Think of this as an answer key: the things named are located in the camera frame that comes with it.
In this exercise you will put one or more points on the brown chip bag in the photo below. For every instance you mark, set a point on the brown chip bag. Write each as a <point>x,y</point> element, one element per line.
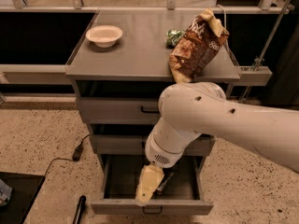
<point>199,45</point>

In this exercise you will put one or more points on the grey bottom drawer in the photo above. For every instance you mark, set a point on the grey bottom drawer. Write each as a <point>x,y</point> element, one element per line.
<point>180,196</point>

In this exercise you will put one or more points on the grey middle drawer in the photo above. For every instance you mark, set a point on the grey middle drawer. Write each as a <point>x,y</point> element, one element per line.
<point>130,139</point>

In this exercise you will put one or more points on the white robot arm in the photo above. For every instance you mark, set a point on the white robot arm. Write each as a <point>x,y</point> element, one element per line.
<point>188,110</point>

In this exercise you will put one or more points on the black handle on floor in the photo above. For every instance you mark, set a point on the black handle on floor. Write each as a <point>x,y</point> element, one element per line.
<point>80,209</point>

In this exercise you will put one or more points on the grey drawer cabinet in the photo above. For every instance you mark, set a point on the grey drawer cabinet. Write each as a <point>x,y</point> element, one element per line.
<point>140,55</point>

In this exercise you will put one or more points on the green crumpled snack bag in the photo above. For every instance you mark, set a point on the green crumpled snack bag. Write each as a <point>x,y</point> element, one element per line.
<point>173,36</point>

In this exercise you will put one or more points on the silver redbull can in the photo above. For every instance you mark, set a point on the silver redbull can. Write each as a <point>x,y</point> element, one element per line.
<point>164,183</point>

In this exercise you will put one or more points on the white bowl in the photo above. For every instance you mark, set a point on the white bowl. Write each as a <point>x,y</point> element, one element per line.
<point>104,36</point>

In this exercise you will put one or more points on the grey side rail shelf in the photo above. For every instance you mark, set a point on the grey side rail shelf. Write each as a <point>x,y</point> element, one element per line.
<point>248,77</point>

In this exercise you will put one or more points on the grey drawer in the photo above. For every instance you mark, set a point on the grey drawer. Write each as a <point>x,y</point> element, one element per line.
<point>119,102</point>
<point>130,139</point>
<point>180,196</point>

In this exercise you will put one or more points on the metal support pole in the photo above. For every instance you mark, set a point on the metal support pole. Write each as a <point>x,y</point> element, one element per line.
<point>258,61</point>

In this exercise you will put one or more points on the grey top drawer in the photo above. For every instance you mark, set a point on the grey top drawer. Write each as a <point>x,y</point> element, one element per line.
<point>119,102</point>

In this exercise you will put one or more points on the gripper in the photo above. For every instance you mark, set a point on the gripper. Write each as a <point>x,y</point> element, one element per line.
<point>158,153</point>

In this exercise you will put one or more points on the black power adapter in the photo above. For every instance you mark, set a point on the black power adapter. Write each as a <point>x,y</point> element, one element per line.
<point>77,153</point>

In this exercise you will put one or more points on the black tray corner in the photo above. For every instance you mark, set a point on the black tray corner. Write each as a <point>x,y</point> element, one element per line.
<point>25,188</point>

